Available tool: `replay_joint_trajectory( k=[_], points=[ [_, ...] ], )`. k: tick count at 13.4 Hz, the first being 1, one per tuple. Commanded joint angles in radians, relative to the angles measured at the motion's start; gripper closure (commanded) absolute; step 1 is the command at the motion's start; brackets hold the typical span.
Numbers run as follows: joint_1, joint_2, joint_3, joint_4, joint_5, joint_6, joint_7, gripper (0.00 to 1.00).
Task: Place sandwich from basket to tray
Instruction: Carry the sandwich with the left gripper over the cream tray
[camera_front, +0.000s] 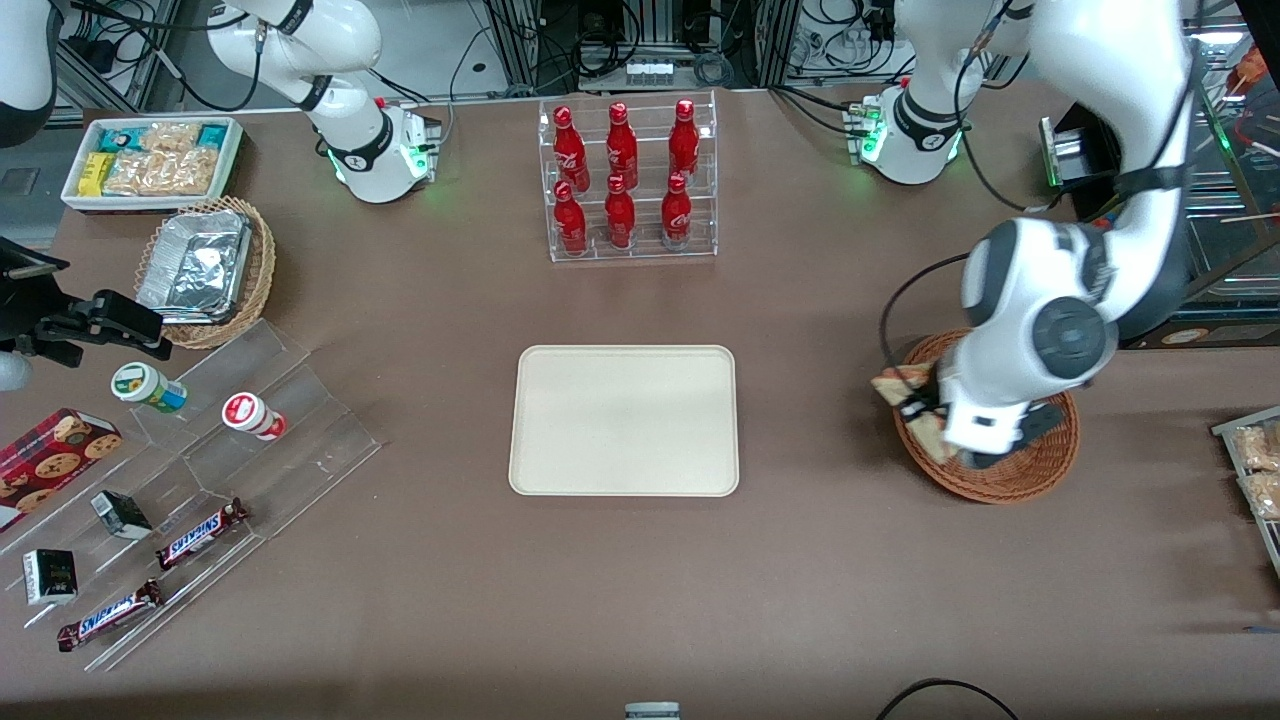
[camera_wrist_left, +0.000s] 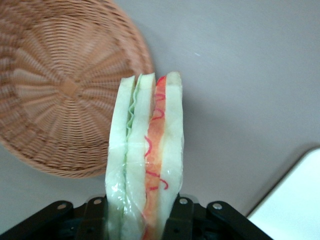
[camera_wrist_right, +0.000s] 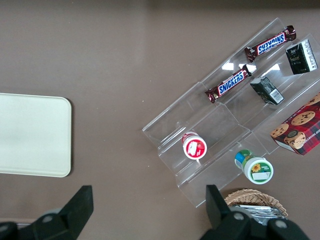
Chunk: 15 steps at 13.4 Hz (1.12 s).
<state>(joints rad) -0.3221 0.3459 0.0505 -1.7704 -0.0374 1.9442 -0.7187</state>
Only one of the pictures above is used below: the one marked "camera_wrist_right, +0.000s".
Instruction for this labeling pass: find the beige rectangular tray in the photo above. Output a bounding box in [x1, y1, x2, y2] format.
[0, 92, 73, 179]

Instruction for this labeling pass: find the stack of foil trays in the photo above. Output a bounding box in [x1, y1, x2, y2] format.
[229, 204, 286, 226]

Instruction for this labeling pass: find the red lid yogurt cup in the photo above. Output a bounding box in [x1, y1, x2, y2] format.
[181, 131, 208, 160]

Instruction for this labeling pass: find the small dark green carton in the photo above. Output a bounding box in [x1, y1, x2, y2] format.
[249, 76, 286, 106]

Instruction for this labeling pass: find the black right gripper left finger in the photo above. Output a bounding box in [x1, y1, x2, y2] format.
[0, 185, 95, 240]

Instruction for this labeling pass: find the green lid yogurt cup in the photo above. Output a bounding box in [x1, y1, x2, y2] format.
[234, 148, 274, 186]

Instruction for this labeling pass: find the light tan wicker basket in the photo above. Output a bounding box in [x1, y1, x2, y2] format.
[223, 188, 289, 221]

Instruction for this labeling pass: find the red plaid cookie box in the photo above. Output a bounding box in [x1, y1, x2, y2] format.
[270, 91, 320, 157]

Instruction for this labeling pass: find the small black white carton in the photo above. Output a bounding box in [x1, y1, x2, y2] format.
[285, 39, 319, 76]

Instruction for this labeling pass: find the clear acrylic tiered shelf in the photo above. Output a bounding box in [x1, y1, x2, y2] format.
[141, 17, 320, 209]

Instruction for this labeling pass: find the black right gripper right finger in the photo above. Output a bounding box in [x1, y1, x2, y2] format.
[199, 184, 309, 240]

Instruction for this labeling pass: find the Snickers chocolate bar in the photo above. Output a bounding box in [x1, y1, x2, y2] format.
[244, 24, 297, 63]
[204, 63, 257, 104]

